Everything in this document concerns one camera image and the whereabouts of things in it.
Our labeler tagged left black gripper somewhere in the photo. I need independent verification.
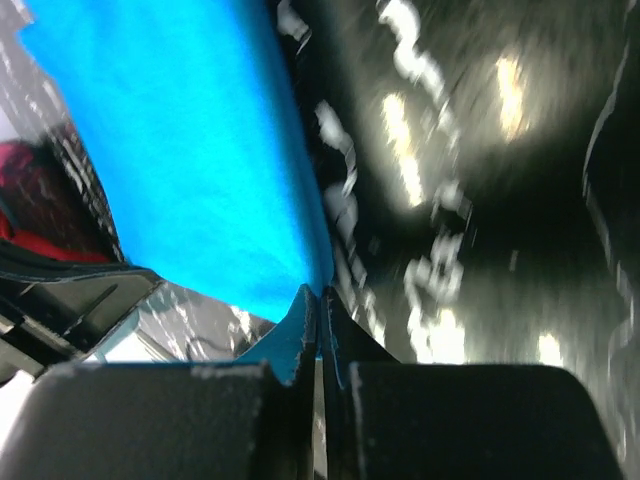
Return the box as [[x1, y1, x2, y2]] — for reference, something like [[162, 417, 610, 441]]
[[1, 240, 162, 384]]

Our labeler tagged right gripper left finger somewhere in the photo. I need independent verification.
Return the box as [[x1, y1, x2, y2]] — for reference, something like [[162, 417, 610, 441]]
[[1, 287, 318, 479]]

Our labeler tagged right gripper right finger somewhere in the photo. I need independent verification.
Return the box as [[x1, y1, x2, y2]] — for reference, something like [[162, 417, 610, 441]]
[[319, 289, 623, 479]]

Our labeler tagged blue t shirt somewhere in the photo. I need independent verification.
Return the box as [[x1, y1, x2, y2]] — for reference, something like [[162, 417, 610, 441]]
[[17, 0, 335, 321]]

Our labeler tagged dark red t shirt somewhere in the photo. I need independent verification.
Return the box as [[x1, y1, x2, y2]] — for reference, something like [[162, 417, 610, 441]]
[[1, 140, 115, 263]]

